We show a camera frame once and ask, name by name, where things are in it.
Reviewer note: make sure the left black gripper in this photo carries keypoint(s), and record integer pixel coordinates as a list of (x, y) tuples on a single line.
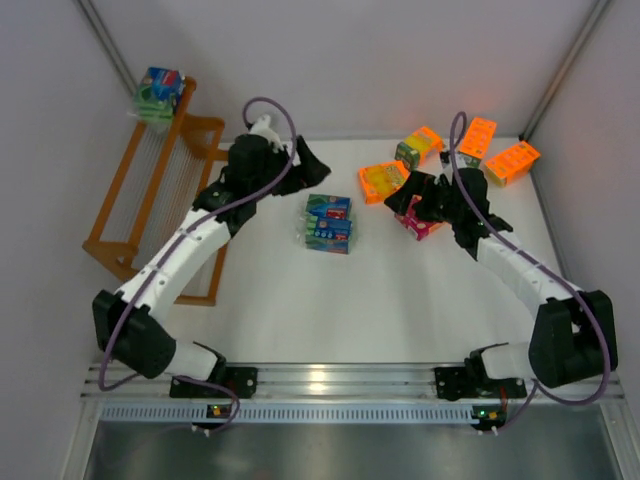
[(293, 167)]

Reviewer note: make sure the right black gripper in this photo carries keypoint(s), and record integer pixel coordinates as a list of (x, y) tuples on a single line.
[(428, 197)]

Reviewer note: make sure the pink scrubber sponge box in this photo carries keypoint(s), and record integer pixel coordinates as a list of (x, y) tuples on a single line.
[(418, 228)]

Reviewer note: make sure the blue green sponge pack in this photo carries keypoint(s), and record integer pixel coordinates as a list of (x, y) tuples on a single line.
[(158, 95), (329, 206), (325, 234)]

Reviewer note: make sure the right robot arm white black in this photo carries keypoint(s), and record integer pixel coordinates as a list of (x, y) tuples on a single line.
[(573, 336)]

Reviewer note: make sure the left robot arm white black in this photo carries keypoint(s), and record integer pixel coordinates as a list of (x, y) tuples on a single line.
[(129, 322)]

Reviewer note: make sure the orange green box yellow sponge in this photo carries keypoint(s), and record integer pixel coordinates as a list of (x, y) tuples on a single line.
[(413, 150)]

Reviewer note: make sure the orange box far right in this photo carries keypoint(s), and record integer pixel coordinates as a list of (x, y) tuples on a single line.
[(511, 164)]

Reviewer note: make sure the orange box upright back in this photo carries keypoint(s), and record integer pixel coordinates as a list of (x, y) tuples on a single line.
[(474, 145)]

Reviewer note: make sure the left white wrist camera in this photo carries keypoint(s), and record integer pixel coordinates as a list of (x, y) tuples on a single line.
[(262, 128)]

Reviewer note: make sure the orange three-tier wire shelf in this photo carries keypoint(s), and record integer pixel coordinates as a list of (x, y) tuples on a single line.
[(162, 170)]

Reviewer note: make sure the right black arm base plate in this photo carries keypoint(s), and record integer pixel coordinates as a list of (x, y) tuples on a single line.
[(456, 383)]

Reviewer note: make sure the aluminium mounting rail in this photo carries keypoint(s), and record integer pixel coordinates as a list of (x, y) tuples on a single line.
[(324, 381)]

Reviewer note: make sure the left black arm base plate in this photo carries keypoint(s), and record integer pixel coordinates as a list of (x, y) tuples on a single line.
[(242, 381)]

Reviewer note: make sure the slotted grey cable duct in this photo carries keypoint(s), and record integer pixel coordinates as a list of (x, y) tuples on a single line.
[(300, 413)]

